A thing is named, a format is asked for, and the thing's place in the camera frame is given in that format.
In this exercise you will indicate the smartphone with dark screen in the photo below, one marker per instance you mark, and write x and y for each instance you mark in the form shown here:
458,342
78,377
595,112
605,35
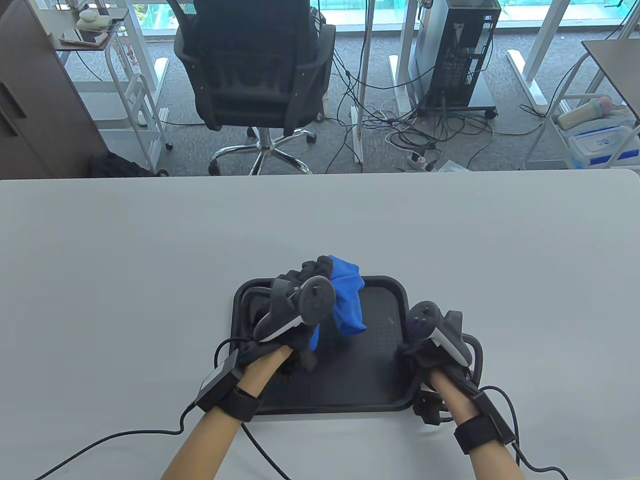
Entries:
82,36

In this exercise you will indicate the person's left hand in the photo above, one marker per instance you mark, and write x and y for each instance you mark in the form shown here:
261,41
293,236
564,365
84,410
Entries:
312,267

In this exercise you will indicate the brown cabinet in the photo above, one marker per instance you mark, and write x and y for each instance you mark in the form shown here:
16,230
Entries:
35,100

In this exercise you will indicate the person's left forearm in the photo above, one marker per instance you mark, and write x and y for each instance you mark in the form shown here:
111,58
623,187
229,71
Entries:
210,445

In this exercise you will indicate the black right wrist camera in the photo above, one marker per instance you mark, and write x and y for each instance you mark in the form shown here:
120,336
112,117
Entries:
430,410

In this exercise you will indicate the pastel bottle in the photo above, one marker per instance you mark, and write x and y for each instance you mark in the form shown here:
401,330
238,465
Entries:
580,116

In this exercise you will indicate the black left wristband sensor box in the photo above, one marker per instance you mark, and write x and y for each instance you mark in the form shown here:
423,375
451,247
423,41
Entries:
220,380

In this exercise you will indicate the white rolling cart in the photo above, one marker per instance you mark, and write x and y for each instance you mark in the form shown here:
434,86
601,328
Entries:
145,130

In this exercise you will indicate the grey right hand controller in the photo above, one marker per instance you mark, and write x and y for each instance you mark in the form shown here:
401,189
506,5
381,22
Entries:
422,320

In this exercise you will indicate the person's right hand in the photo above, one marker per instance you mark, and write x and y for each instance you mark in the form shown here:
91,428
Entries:
420,355

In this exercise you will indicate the white flat pack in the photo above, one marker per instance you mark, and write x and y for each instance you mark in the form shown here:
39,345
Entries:
452,166

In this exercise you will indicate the grey left hand controller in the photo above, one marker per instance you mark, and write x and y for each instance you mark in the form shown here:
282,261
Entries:
315,300

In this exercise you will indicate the dark side table top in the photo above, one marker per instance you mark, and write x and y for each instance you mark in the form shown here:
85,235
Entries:
620,65

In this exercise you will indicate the cream rounded object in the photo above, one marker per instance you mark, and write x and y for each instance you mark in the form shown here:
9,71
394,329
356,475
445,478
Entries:
92,19

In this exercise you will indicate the grey hand controller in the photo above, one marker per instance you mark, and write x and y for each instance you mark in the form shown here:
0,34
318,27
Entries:
422,320
315,300

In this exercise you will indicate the person's right forearm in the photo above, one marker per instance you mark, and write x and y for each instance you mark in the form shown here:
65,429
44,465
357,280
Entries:
450,400

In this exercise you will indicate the black office chair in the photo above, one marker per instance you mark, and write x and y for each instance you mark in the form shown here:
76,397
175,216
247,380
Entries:
250,75

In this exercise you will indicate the black wristband sensor box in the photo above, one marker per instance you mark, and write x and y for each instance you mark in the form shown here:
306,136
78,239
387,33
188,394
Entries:
480,430
220,380

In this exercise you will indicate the black plastic tray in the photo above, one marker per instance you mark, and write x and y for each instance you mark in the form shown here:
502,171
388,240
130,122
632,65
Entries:
370,350

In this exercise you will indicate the white desk leg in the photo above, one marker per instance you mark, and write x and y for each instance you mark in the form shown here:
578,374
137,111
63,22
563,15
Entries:
161,75
532,85
368,50
406,45

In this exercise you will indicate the black right wristband sensor box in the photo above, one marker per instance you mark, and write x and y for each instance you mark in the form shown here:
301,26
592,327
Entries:
480,430

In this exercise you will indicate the white power strip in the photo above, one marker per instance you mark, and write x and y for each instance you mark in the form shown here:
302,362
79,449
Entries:
415,160

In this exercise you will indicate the black computer tower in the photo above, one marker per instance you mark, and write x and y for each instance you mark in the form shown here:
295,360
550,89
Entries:
460,50

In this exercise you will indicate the black bag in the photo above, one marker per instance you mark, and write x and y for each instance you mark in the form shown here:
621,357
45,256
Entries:
120,167

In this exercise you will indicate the blue rectangular towel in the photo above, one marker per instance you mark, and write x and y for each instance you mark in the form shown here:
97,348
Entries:
345,295

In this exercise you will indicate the grey computer trolley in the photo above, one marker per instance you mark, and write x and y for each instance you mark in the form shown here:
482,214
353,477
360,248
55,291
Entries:
482,97

